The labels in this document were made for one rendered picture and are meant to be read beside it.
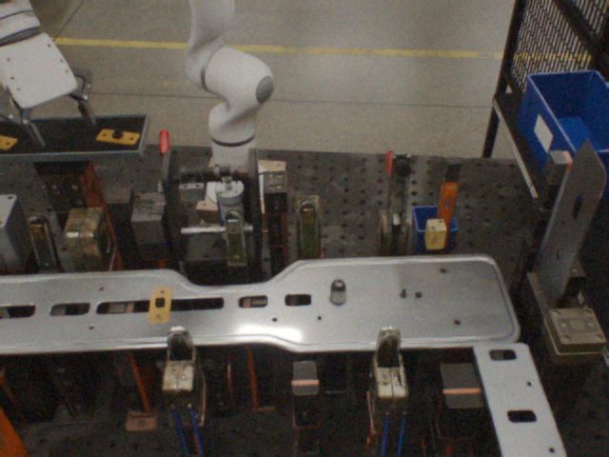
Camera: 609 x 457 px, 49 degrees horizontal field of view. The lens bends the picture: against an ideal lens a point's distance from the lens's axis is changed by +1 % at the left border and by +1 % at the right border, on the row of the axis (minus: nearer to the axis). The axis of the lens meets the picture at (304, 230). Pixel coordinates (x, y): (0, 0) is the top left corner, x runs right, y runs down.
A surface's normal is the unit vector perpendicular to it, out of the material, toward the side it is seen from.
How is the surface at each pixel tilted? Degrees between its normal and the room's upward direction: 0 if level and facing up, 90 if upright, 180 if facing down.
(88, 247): 90
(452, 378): 0
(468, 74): 0
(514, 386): 0
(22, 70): 58
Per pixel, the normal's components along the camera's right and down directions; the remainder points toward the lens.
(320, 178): -0.02, -0.72
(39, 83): 0.59, 0.10
